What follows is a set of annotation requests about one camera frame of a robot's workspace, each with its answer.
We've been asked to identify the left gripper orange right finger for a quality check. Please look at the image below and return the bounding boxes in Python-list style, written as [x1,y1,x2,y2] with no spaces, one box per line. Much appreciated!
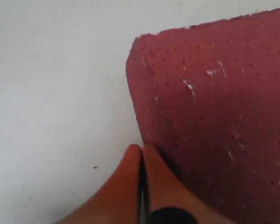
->
[142,145,233,224]

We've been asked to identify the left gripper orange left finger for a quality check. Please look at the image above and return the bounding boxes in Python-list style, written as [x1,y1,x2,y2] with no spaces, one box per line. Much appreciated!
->
[58,144,142,224]

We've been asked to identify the small red brick top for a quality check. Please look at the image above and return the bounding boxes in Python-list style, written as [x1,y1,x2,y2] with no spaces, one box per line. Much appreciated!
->
[126,8,280,224]

